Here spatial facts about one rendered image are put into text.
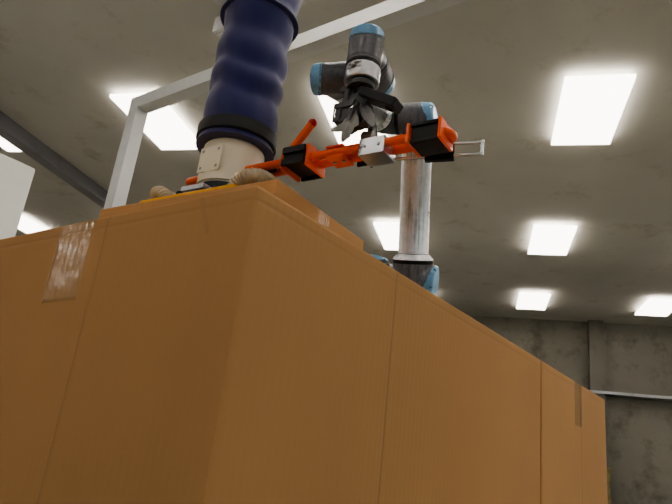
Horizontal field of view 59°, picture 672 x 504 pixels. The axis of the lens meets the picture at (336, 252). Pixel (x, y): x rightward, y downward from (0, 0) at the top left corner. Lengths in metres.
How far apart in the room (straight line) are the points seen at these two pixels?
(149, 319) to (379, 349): 0.18
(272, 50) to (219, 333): 1.49
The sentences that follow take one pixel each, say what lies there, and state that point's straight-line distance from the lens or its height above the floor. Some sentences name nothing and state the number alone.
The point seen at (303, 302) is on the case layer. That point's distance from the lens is 0.41.
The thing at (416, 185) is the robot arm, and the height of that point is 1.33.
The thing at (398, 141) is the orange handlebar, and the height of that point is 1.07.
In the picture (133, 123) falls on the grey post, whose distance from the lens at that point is 5.67.
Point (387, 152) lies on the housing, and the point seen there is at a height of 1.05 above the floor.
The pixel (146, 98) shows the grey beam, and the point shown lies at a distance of 5.68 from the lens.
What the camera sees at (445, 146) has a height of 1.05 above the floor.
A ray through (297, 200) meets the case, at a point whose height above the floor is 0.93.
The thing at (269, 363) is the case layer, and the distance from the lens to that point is 0.38.
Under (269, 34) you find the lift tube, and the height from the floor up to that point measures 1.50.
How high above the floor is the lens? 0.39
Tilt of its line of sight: 19 degrees up
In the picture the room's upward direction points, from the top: 7 degrees clockwise
